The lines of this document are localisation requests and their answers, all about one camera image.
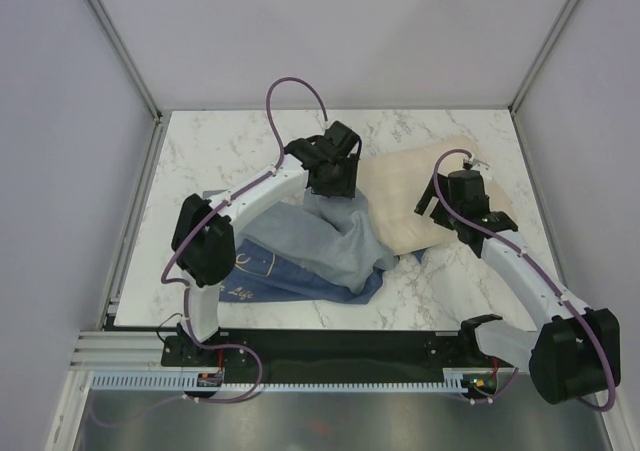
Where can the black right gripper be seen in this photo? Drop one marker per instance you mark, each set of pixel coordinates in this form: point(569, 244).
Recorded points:
point(424, 201)

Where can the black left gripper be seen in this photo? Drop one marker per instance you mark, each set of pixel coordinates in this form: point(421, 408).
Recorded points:
point(347, 188)

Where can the cream white pillow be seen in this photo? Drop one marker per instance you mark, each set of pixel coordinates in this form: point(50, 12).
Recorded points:
point(393, 184)

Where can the blue denim pillowcase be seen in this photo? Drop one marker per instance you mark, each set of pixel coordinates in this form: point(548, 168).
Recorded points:
point(325, 249)

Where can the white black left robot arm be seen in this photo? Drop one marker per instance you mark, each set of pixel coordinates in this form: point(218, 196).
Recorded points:
point(204, 240)

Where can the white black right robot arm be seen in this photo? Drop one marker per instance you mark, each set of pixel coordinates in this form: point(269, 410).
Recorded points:
point(574, 350)

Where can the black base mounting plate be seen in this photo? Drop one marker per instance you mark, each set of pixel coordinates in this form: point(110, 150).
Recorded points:
point(327, 353)

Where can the white slotted cable duct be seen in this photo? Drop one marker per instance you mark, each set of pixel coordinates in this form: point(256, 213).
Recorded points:
point(275, 378)

